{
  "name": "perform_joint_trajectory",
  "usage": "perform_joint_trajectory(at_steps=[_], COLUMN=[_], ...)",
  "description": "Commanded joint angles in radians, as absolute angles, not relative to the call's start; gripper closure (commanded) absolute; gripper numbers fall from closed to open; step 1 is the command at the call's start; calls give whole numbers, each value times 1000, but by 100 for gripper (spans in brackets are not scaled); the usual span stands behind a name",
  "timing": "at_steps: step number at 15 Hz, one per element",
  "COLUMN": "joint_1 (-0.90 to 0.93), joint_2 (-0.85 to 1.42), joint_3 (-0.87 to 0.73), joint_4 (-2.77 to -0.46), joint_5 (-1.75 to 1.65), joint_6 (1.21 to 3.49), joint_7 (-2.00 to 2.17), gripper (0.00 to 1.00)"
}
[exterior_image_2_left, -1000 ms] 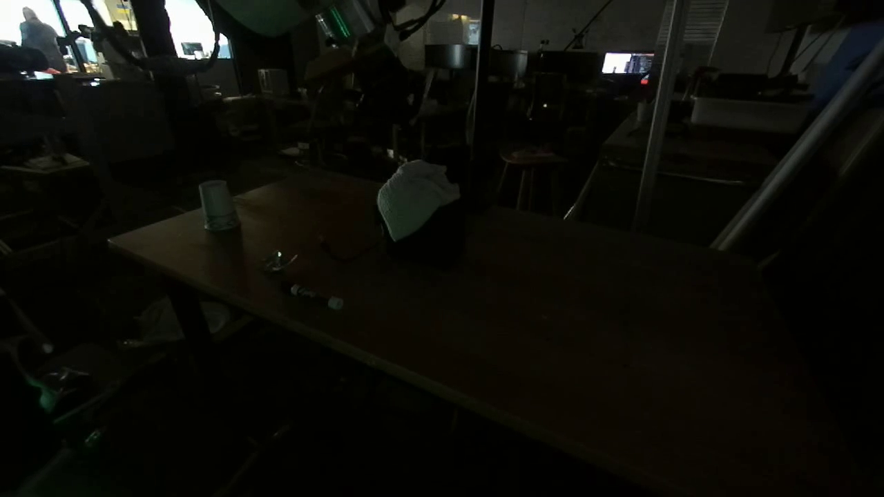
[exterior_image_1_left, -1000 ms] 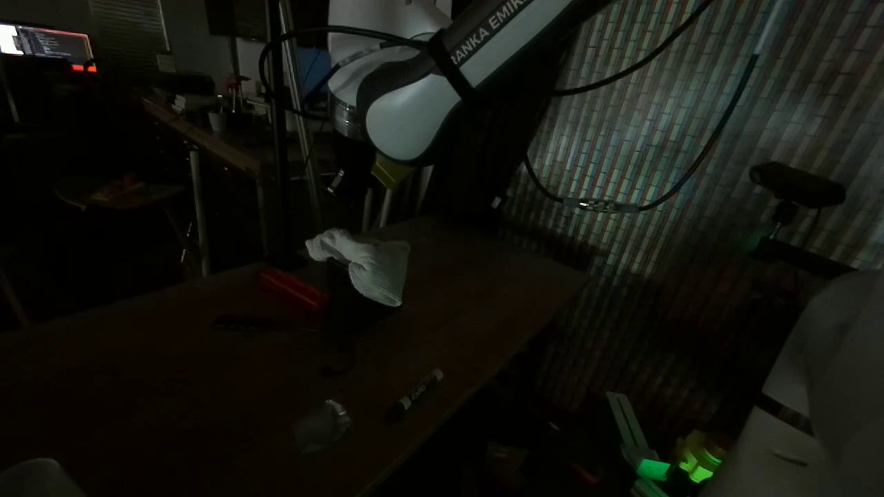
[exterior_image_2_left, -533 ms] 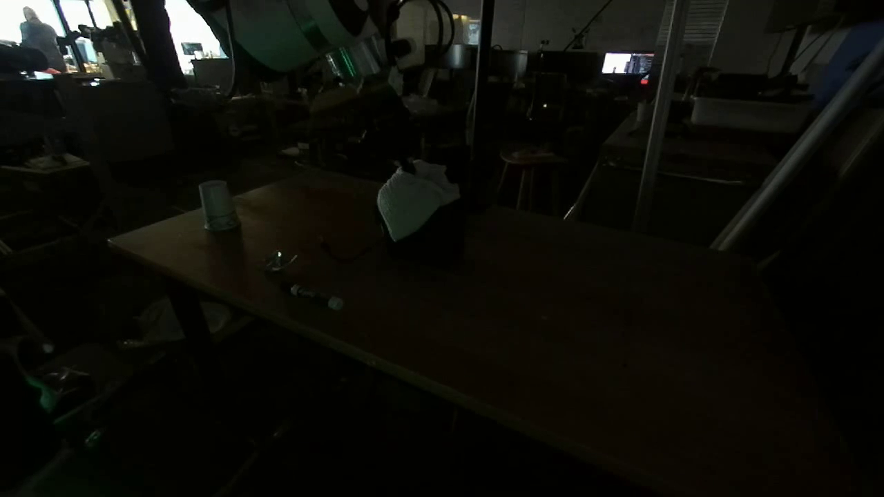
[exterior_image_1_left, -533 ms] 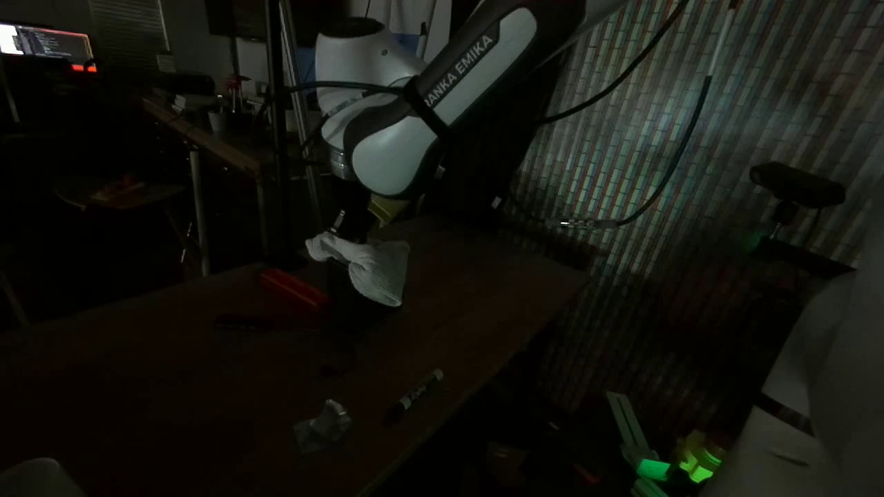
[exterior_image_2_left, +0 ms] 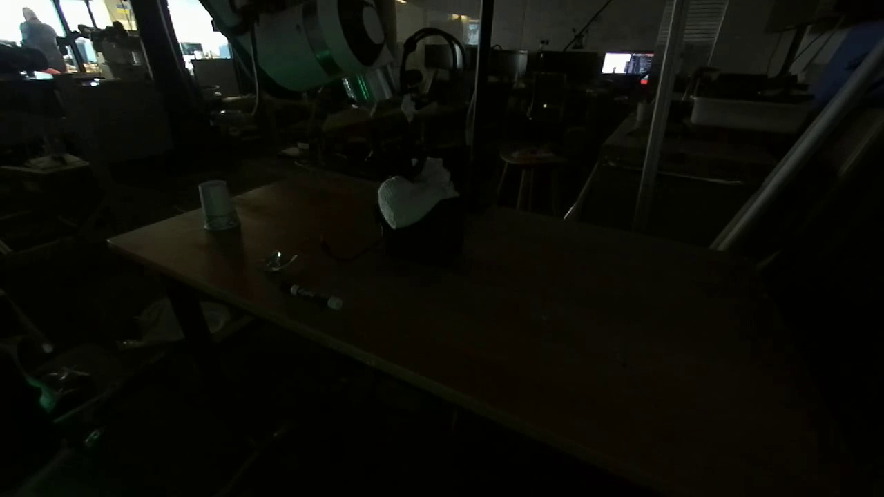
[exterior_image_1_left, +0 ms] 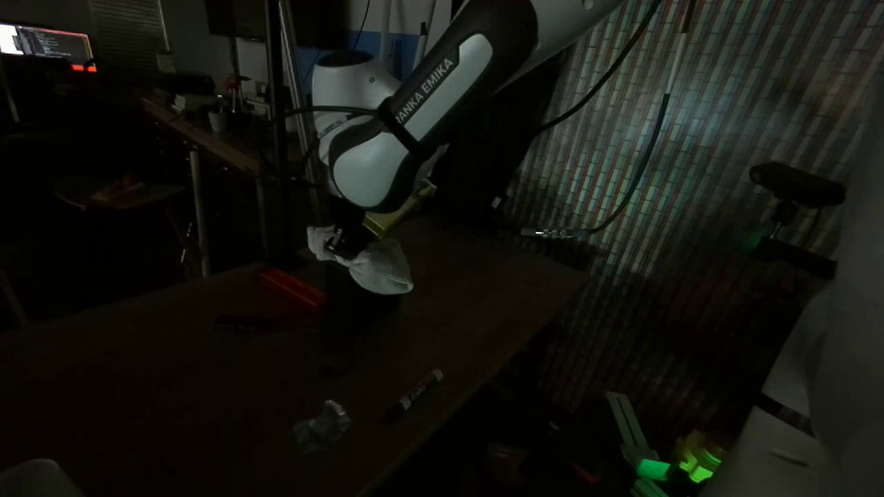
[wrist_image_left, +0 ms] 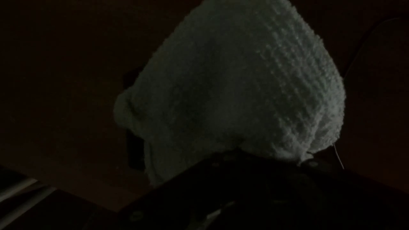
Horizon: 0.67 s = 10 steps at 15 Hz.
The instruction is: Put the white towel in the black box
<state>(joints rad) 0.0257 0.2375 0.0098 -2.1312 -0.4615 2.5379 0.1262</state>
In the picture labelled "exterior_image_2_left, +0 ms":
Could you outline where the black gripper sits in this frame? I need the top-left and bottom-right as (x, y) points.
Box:
(394, 86), (455, 177)

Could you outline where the white waffle towel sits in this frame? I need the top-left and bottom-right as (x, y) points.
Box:
(372, 158), (462, 234)

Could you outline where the round wooden stool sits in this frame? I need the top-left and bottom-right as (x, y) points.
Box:
(495, 144), (571, 216)

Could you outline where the crumpled clear plastic wrapper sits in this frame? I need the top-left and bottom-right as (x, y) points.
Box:
(262, 242), (304, 278)

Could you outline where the lit monitor screen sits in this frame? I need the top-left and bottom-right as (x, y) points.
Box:
(597, 48), (661, 79)

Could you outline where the white paper cup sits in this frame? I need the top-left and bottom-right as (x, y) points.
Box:
(197, 177), (242, 234)

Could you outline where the vertical white metal pole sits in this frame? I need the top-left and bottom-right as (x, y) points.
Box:
(633, 0), (690, 230)

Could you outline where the diagonal grey metal pole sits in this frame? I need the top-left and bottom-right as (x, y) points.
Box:
(706, 41), (884, 255)

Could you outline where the person in background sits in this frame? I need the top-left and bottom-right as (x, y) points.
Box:
(17, 6), (68, 74)

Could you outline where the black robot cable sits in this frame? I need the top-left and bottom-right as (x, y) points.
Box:
(394, 24), (469, 105)

